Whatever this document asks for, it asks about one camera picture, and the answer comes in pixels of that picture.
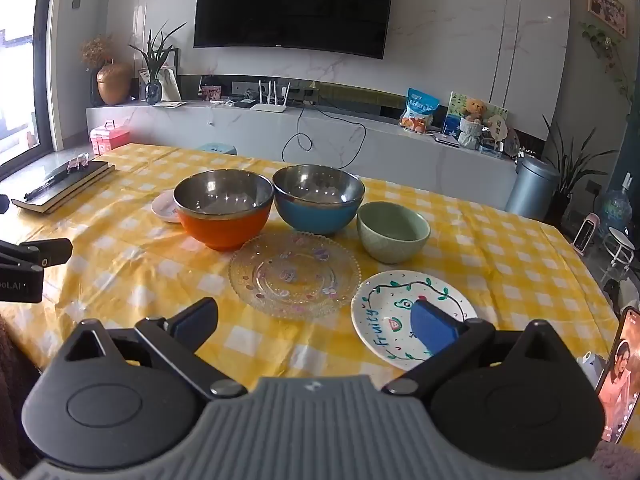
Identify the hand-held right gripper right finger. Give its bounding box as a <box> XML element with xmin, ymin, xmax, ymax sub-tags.
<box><xmin>382</xmin><ymin>299</ymin><xmax>551</xmax><ymax>401</ymax></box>

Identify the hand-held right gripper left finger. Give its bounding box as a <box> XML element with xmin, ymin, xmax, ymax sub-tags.
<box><xmin>64</xmin><ymin>297</ymin><xmax>248</xmax><ymax>401</ymax></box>

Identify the white painted fruit plate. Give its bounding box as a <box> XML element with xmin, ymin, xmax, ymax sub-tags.
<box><xmin>350</xmin><ymin>270</ymin><xmax>478</xmax><ymax>372</ymax></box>

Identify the clear glass patterned plate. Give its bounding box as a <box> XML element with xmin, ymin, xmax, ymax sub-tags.
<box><xmin>229</xmin><ymin>231</ymin><xmax>361</xmax><ymax>320</ymax></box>

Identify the green ceramic bowl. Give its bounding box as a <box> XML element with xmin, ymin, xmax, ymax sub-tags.
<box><xmin>356</xmin><ymin>201</ymin><xmax>431</xmax><ymax>265</ymax></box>

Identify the orange steel-lined bowl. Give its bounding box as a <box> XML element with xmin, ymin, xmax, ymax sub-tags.
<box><xmin>173</xmin><ymin>170</ymin><xmax>275</xmax><ymax>252</ymax></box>

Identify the small pink plate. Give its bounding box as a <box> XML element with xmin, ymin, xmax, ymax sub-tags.
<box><xmin>151</xmin><ymin>191</ymin><xmax>182</xmax><ymax>224</ymax></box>

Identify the blue steel-lined bowl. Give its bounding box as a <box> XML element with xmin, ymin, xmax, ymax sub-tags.
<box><xmin>272</xmin><ymin>164</ymin><xmax>365</xmax><ymax>237</ymax></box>

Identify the black pen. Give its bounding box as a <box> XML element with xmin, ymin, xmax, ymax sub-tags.
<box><xmin>24</xmin><ymin>162</ymin><xmax>72</xmax><ymax>200</ymax></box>

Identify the yellow checked tablecloth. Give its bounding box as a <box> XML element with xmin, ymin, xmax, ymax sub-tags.
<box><xmin>0</xmin><ymin>143</ymin><xmax>621</xmax><ymax>411</ymax></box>

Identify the pink plastic case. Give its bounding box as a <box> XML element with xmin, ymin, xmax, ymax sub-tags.
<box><xmin>90</xmin><ymin>120</ymin><xmax>131</xmax><ymax>156</ymax></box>

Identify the glass balcony door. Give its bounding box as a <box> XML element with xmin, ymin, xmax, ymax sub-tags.
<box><xmin>0</xmin><ymin>0</ymin><xmax>57</xmax><ymax>182</ymax></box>

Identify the white phone stand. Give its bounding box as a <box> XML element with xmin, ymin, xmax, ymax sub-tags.
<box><xmin>575</xmin><ymin>352</ymin><xmax>609</xmax><ymax>391</ymax></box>

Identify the copper acorn vase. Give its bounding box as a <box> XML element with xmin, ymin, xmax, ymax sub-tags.
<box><xmin>96</xmin><ymin>60</ymin><xmax>132</xmax><ymax>106</ymax></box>

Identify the grey metal trash can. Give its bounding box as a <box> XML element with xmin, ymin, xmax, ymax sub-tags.
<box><xmin>505</xmin><ymin>156</ymin><xmax>561</xmax><ymax>221</ymax></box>

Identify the light blue plastic stool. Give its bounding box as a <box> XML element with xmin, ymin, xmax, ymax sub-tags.
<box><xmin>194</xmin><ymin>142</ymin><xmax>237</xmax><ymax>157</ymax></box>

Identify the dried flower bunch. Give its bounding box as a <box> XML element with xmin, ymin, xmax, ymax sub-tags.
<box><xmin>80</xmin><ymin>35</ymin><xmax>115</xmax><ymax>69</ymax></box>

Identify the pink space heater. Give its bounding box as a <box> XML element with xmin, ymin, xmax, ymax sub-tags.
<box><xmin>572</xmin><ymin>212</ymin><xmax>601</xmax><ymax>254</ymax></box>

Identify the white marble television cabinet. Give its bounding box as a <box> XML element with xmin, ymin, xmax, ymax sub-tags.
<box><xmin>86</xmin><ymin>101</ymin><xmax>518</xmax><ymax>211</ymax></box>

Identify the green plant in blue vase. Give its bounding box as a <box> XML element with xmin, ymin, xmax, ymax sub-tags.
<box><xmin>129</xmin><ymin>22</ymin><xmax>187</xmax><ymax>106</ymax></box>

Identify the smartphone with lit screen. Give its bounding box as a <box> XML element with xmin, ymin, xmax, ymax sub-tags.
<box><xmin>595</xmin><ymin>306</ymin><xmax>640</xmax><ymax>444</ymax></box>

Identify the white round stool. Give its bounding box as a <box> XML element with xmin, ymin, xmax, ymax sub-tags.
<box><xmin>600</xmin><ymin>227</ymin><xmax>636</xmax><ymax>286</ymax></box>

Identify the white printed bag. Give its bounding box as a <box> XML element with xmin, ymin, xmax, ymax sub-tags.
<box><xmin>148</xmin><ymin>66</ymin><xmax>182</xmax><ymax>103</ymax></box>

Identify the tall potted plant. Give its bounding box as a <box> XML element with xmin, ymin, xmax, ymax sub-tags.
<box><xmin>542</xmin><ymin>115</ymin><xmax>621</xmax><ymax>227</ymax></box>

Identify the round paper fan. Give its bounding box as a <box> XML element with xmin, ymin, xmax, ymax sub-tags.
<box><xmin>487</xmin><ymin>113</ymin><xmax>510</xmax><ymax>142</ymax></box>

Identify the blue water jug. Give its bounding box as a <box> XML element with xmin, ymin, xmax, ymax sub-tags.
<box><xmin>600</xmin><ymin>174</ymin><xmax>634</xmax><ymax>234</ymax></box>

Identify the blue snack bag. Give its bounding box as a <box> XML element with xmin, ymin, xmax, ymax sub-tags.
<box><xmin>398</xmin><ymin>88</ymin><xmax>441</xmax><ymax>134</ymax></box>

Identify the brown teddy bear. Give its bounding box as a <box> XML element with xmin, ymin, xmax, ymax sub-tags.
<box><xmin>461</xmin><ymin>99</ymin><xmax>487</xmax><ymax>125</ymax></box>

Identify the white router with antennas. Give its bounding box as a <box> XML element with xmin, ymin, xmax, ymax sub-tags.
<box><xmin>250</xmin><ymin>80</ymin><xmax>292</xmax><ymax>113</ymax></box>

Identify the purple fuzzy clothing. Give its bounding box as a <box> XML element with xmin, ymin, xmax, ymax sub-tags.
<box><xmin>594</xmin><ymin>437</ymin><xmax>640</xmax><ymax>480</ymax></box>

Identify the green picture board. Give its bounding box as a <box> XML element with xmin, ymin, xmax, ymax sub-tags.
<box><xmin>445</xmin><ymin>91</ymin><xmax>509</xmax><ymax>136</ymax></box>

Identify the hanging vine plant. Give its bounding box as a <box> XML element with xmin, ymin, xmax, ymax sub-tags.
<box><xmin>580</xmin><ymin>21</ymin><xmax>636</xmax><ymax>107</ymax></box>

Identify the black power cable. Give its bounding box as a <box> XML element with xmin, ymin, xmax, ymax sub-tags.
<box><xmin>281</xmin><ymin>104</ymin><xmax>367</xmax><ymax>171</ymax></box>

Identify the wall-mounted black television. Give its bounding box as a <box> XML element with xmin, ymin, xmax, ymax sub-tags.
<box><xmin>193</xmin><ymin>0</ymin><xmax>397</xmax><ymax>59</ymax></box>

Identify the framed wall picture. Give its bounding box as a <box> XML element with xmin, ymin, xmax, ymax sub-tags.
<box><xmin>587</xmin><ymin>0</ymin><xmax>627</xmax><ymax>38</ymax></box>

